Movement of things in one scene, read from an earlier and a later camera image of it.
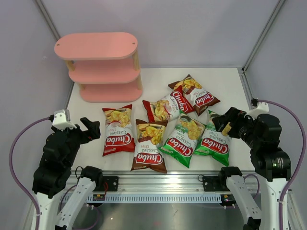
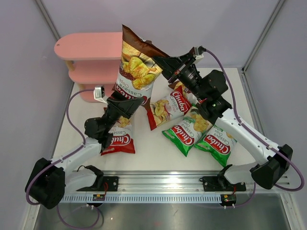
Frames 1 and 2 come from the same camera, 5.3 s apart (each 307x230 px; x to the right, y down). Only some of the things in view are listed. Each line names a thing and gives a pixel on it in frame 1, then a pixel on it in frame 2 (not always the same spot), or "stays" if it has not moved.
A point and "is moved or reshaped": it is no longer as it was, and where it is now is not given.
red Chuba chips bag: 197,97 is moved or reshaped
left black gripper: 93,132 to 127,105
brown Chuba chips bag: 149,154 to 138,71
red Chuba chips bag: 119,134 stays
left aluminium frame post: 48,19 stays
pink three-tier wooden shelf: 103,64 stays
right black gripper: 233,115 to 169,65
